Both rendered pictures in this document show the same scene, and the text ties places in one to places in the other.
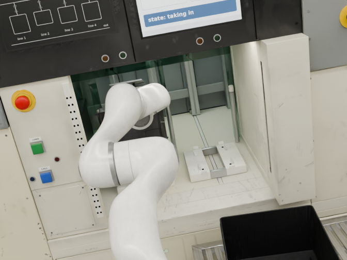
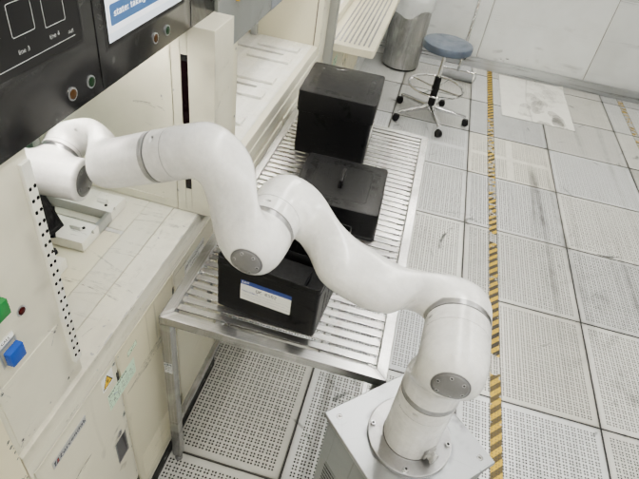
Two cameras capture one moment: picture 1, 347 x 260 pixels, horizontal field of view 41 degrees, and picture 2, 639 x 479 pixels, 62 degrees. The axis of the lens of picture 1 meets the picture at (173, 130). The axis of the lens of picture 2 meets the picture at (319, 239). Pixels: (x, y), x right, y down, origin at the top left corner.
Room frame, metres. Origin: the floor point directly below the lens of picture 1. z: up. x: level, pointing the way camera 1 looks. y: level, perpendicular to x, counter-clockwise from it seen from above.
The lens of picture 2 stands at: (0.77, 0.80, 1.83)
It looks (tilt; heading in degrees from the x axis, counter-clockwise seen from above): 40 degrees down; 279
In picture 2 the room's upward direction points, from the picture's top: 10 degrees clockwise
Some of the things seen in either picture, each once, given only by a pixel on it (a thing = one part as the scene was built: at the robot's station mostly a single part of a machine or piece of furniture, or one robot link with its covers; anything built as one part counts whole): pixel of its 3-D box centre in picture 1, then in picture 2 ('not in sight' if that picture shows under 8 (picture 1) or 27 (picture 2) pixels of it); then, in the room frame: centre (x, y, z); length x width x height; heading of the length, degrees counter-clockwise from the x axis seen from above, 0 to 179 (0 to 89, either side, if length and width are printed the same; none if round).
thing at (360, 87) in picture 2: not in sight; (338, 112); (1.09, -1.08, 0.89); 0.29 x 0.29 x 0.25; 3
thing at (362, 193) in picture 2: not in sight; (339, 190); (0.97, -0.65, 0.83); 0.29 x 0.29 x 0.13; 3
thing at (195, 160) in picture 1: (213, 160); (69, 212); (1.61, -0.13, 0.89); 0.22 x 0.21 x 0.04; 2
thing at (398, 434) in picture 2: not in sight; (418, 414); (0.61, 0.12, 0.85); 0.19 x 0.19 x 0.18
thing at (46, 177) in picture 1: (46, 177); (12, 353); (1.29, 0.41, 1.10); 0.03 x 0.02 x 0.03; 92
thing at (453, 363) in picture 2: not in sight; (445, 367); (0.61, 0.15, 1.07); 0.19 x 0.12 x 0.24; 89
